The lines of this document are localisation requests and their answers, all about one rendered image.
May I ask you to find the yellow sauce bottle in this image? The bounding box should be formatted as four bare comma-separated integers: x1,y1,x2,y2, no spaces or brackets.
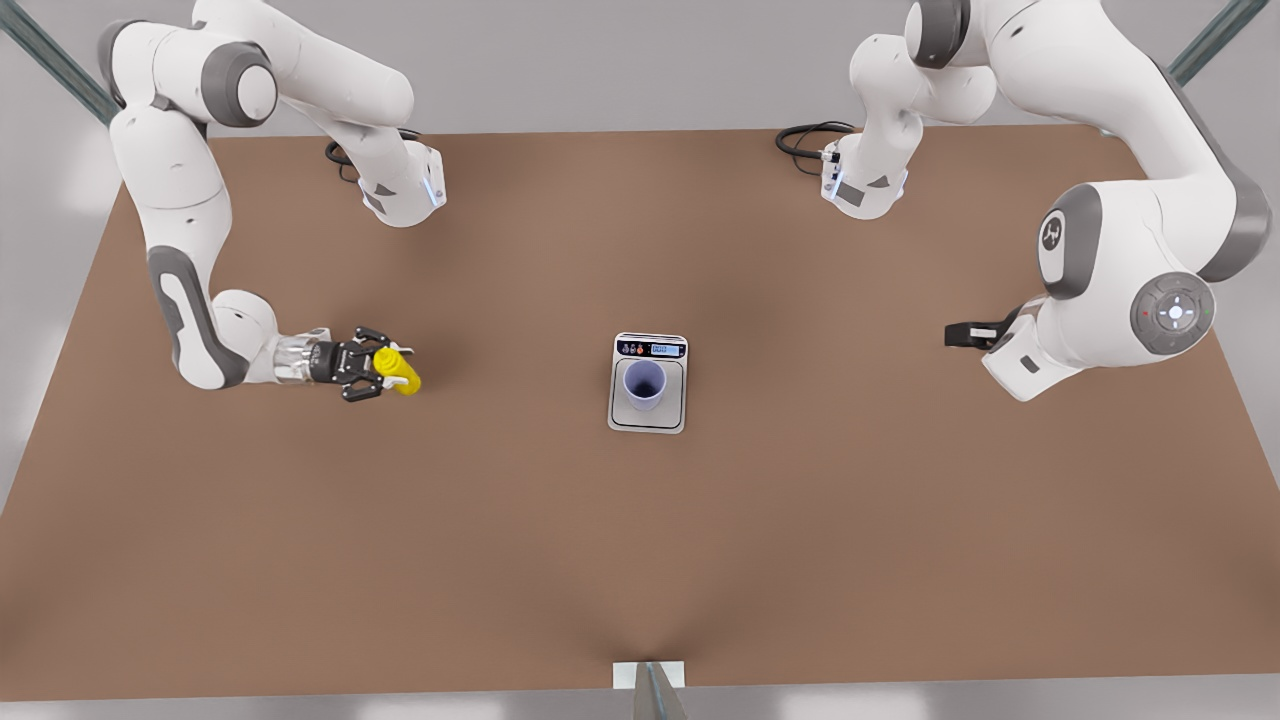
373,346,423,396

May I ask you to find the purple cup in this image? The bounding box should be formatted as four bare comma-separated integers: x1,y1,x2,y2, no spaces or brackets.
623,361,666,413

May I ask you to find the silver digital kitchen scale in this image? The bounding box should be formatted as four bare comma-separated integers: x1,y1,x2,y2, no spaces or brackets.
607,332,690,435

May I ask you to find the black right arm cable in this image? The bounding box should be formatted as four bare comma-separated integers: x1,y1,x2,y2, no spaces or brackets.
325,127,423,184

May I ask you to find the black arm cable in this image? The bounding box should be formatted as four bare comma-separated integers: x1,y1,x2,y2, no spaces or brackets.
775,121,858,178
325,127,423,184

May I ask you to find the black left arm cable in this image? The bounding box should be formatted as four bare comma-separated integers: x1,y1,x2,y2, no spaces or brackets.
775,121,858,178

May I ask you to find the silver frame post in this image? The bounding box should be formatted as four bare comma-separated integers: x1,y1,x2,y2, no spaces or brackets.
0,0,119,128
612,660,689,720
1166,0,1271,87

